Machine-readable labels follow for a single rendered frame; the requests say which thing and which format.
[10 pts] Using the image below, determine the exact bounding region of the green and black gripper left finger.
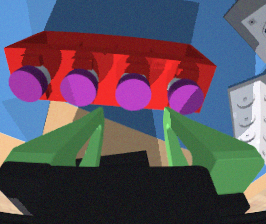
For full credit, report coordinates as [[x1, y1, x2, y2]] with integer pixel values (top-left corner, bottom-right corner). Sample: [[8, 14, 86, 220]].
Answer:
[[2, 107, 105, 167]]

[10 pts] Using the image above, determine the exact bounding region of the blue bench mat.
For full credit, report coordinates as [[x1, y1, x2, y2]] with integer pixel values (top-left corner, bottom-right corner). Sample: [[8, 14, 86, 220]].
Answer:
[[0, 0, 266, 142]]

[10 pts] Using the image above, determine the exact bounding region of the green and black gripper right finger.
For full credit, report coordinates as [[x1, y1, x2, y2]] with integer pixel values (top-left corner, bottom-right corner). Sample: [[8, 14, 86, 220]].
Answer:
[[163, 106, 265, 195]]

